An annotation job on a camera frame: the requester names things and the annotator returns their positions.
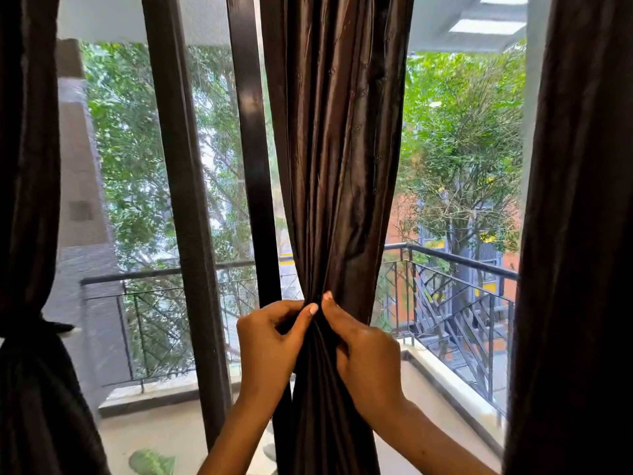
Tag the person's left hand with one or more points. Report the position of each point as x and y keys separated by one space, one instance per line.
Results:
x=267 y=351

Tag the black metal balcony railing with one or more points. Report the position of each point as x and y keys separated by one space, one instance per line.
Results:
x=460 y=259

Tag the paper notices on window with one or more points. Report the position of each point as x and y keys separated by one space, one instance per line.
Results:
x=81 y=183

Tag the dark brown curtain tie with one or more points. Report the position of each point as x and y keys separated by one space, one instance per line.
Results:
x=62 y=327

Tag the person's right hand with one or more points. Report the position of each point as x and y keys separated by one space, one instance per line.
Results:
x=373 y=366

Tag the dark brown curtain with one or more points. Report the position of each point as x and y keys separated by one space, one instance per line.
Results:
x=29 y=192
x=336 y=143
x=573 y=242

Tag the large green plant leaves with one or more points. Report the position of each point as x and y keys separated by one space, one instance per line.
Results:
x=151 y=462

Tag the green trees outside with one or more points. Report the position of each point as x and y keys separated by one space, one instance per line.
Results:
x=460 y=133

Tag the person's left forearm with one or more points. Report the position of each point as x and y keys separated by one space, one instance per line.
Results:
x=237 y=440

